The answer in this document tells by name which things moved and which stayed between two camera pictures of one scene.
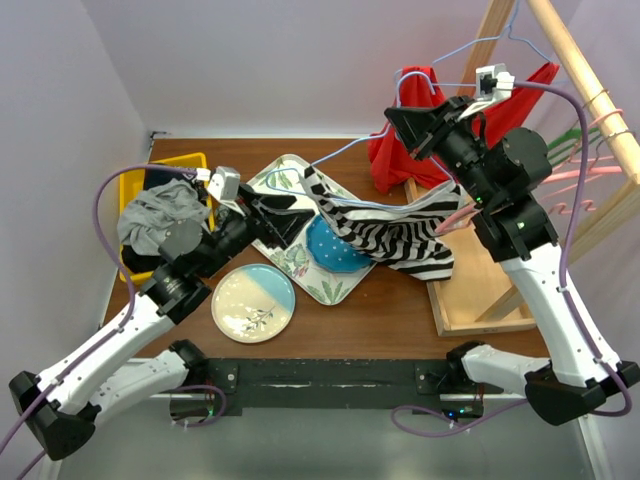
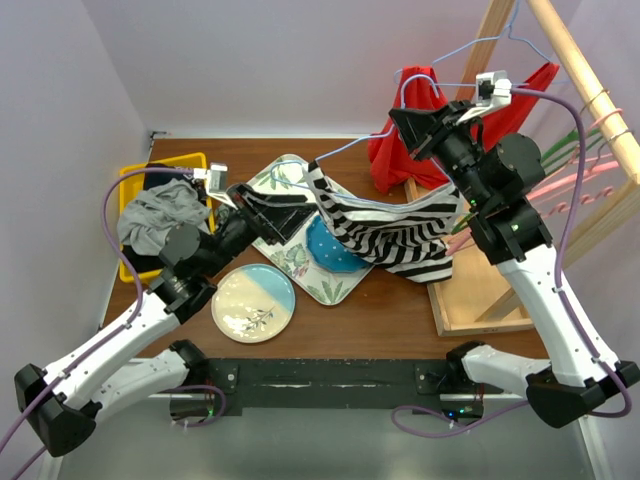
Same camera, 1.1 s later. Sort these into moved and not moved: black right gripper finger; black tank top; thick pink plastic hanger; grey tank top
Moved: thick pink plastic hanger
Not moved: black right gripper finger; grey tank top; black tank top
